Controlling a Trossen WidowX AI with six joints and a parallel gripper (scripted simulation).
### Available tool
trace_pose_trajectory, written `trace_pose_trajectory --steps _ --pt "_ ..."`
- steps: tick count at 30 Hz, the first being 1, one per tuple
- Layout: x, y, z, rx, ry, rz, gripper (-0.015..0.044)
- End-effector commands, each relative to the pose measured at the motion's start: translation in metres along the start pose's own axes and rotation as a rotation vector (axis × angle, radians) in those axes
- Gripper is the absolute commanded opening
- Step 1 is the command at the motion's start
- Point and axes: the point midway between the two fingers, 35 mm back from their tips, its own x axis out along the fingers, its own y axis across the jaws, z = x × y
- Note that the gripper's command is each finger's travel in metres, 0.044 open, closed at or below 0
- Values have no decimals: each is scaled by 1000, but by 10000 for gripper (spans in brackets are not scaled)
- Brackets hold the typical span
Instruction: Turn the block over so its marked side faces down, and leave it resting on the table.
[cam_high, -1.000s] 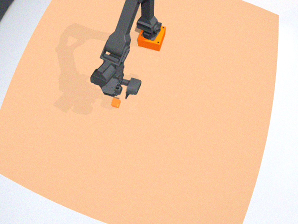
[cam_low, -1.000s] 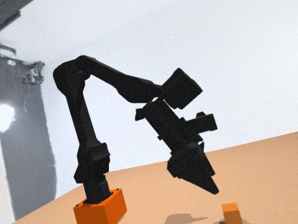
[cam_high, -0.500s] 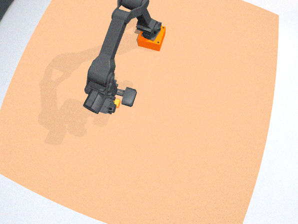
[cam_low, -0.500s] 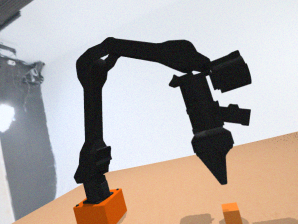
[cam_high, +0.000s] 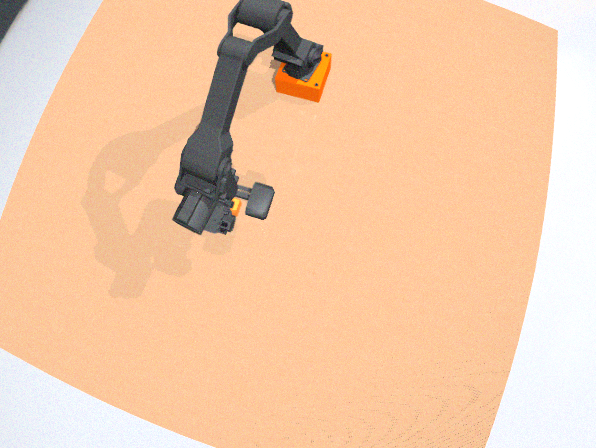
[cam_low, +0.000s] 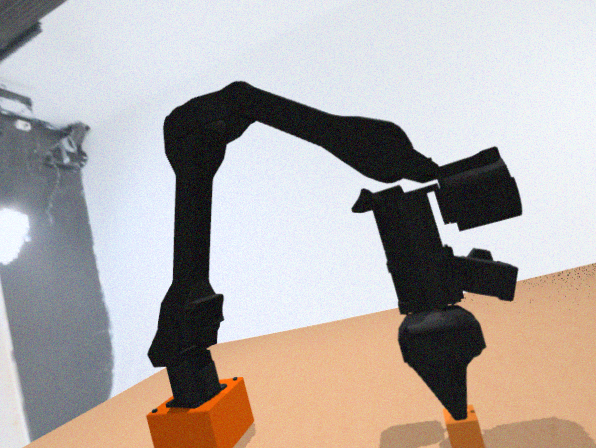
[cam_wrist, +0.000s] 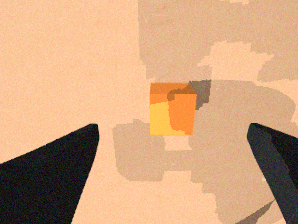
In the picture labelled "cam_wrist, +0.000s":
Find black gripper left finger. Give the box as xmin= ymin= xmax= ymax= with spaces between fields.
xmin=0 ymin=124 xmax=100 ymax=224

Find orange block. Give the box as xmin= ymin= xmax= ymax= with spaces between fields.
xmin=150 ymin=83 xmax=197 ymax=136

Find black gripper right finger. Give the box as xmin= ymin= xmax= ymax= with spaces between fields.
xmin=247 ymin=123 xmax=298 ymax=224

